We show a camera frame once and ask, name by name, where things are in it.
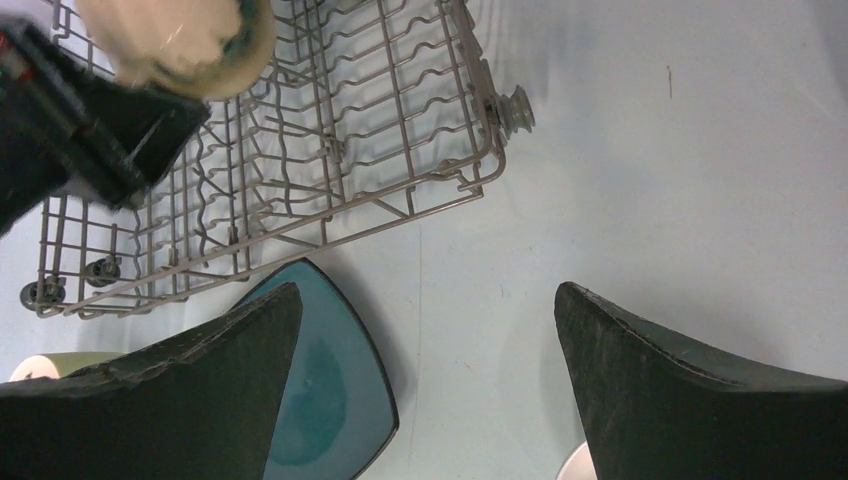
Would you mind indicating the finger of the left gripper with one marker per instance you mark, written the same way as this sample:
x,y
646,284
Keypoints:
x,y
132,132

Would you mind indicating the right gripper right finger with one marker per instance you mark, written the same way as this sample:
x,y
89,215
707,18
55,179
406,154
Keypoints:
x,y
657,404

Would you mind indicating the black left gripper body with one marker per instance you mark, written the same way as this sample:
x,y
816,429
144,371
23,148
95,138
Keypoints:
x,y
27,129

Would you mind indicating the grey wire dish rack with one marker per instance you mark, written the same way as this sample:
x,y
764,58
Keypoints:
x,y
371,114

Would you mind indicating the teal square plate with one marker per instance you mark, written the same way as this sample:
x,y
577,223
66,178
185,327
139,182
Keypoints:
x,y
338,412

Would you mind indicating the tan ceramic mug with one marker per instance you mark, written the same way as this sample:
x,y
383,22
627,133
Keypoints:
x,y
206,49

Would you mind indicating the white ceramic bowl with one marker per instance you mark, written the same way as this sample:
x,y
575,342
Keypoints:
x,y
579,465

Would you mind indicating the yellow-green mug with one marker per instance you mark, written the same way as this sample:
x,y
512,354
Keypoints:
x,y
58,365

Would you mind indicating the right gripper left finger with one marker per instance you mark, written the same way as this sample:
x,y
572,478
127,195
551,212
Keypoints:
x,y
201,404

